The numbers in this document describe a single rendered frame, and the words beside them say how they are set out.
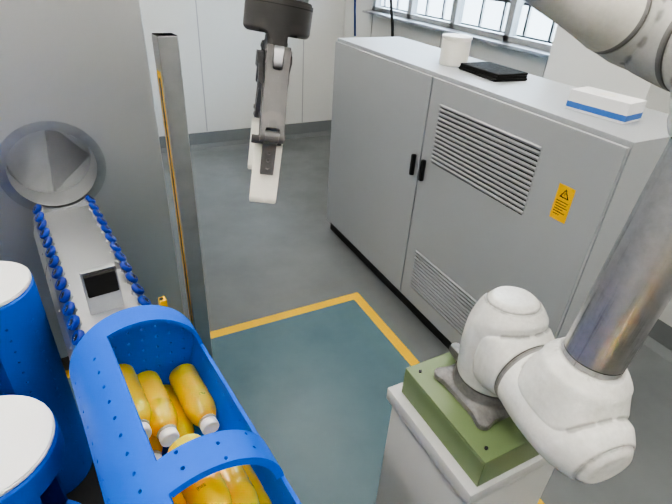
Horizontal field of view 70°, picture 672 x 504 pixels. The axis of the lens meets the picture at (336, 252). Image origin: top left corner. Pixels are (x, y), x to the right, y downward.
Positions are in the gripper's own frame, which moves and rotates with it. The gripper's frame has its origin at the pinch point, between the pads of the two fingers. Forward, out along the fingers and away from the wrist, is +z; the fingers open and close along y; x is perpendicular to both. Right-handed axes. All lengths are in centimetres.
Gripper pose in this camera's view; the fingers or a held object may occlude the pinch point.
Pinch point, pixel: (260, 175)
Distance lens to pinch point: 62.3
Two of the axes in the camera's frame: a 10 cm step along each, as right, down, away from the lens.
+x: -9.7, -0.8, -2.3
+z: -1.7, 9.0, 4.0
